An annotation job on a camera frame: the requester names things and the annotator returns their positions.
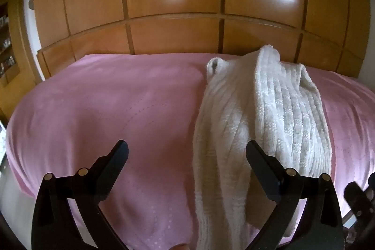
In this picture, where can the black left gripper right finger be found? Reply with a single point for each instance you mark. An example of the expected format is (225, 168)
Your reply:
(320, 226)

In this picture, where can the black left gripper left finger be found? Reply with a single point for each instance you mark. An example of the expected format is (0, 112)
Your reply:
(53, 225)

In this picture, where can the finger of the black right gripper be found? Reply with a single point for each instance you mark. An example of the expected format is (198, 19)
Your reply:
(361, 204)

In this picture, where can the white knitted sweater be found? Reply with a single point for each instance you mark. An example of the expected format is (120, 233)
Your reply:
(253, 97)

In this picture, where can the pink bedspread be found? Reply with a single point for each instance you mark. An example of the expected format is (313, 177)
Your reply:
(152, 103)

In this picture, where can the wooden side shelf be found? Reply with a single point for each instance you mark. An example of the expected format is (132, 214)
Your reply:
(19, 72)

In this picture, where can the wooden wardrobe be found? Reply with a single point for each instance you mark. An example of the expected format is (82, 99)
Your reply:
(328, 34)

